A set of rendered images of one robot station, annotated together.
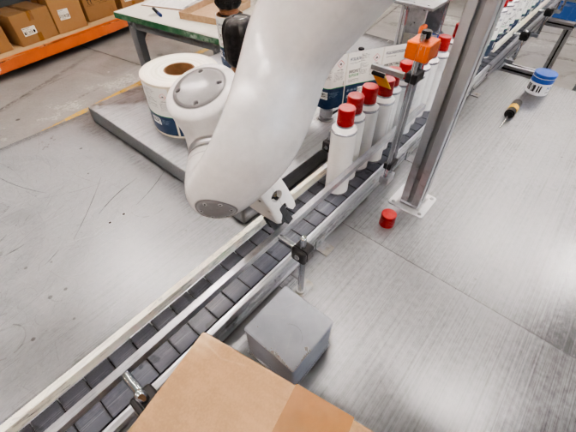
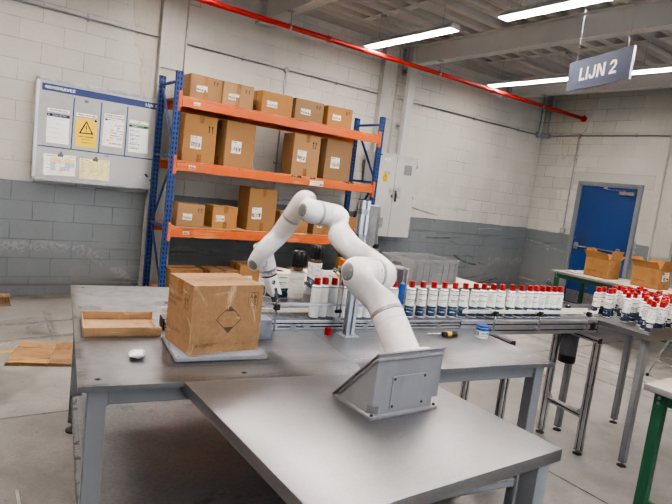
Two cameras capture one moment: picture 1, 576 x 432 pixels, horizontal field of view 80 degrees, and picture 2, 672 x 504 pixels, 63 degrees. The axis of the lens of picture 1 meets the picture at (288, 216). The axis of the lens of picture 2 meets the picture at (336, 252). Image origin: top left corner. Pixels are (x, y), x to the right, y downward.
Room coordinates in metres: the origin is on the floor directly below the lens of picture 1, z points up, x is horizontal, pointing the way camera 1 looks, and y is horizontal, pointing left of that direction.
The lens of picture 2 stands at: (-1.90, -1.21, 1.55)
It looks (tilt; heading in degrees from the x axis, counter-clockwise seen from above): 7 degrees down; 22
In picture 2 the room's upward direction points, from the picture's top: 7 degrees clockwise
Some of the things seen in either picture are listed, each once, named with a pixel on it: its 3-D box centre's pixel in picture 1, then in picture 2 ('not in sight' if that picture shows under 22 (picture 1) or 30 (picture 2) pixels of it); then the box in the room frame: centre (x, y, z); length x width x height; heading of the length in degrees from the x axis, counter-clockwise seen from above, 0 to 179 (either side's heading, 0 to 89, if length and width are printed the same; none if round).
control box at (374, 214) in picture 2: not in sight; (367, 223); (0.68, -0.30, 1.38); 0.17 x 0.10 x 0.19; 15
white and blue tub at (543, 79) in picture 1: (541, 81); (482, 331); (1.14, -0.87, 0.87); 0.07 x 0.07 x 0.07
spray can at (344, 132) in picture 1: (341, 152); (315, 297); (0.58, -0.11, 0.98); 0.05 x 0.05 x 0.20
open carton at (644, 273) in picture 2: not in sight; (651, 272); (5.89, -2.24, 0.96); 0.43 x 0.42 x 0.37; 56
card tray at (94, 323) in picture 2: not in sight; (120, 323); (-0.10, 0.48, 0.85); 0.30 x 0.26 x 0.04; 140
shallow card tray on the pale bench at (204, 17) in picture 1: (216, 9); not in sight; (2.09, 0.39, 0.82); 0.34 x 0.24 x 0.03; 154
